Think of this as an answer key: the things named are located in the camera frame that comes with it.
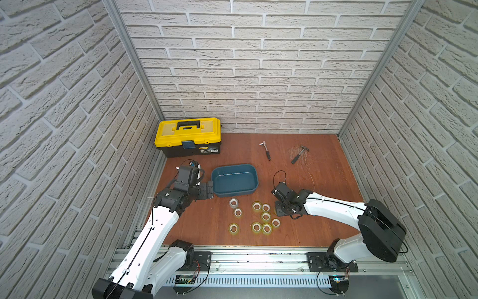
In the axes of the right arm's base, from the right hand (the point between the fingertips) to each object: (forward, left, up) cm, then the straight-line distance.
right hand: (282, 208), depth 87 cm
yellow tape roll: (-2, +22, 0) cm, 22 cm away
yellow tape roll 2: (-6, +24, 0) cm, 25 cm away
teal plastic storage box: (+18, +22, -1) cm, 29 cm away
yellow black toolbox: (+35, +45, +17) cm, 60 cm away
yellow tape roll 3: (+2, +12, 0) cm, 12 cm away
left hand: (+7, +35, +17) cm, 39 cm away
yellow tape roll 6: (-8, +13, 0) cm, 15 cm away
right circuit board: (-30, -17, -2) cm, 35 cm away
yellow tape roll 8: (-6, +4, 0) cm, 7 cm away
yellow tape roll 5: (-3, +8, 0) cm, 9 cm away
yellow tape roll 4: (+1, +8, 0) cm, 8 cm away
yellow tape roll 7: (-9, +8, 0) cm, 12 cm away
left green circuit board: (-25, +44, -3) cm, 50 cm away
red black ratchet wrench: (+36, +2, 0) cm, 36 cm away
